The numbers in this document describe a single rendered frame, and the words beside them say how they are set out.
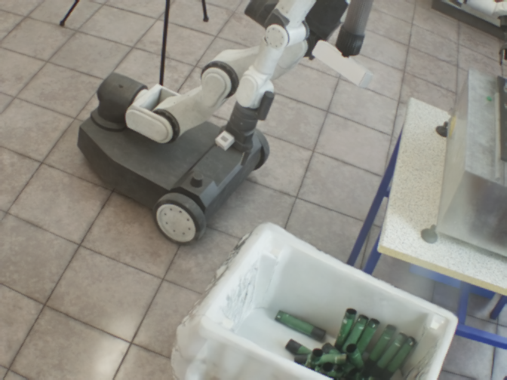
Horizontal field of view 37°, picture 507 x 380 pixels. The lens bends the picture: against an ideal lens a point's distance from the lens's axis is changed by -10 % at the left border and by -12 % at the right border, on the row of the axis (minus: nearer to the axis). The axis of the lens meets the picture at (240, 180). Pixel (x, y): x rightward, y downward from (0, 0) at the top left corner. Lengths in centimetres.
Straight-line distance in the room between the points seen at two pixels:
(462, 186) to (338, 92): 204
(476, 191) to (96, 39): 246
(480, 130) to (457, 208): 25
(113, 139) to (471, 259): 155
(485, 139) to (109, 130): 158
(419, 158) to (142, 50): 190
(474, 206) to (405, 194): 29
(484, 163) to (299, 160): 156
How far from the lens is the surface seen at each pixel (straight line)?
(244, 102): 255
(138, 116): 307
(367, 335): 219
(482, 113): 235
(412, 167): 247
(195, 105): 294
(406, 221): 226
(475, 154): 216
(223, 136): 266
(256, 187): 335
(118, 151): 311
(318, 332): 226
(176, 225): 299
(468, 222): 218
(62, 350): 265
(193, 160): 313
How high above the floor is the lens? 216
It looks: 40 degrees down
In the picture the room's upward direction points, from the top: 16 degrees clockwise
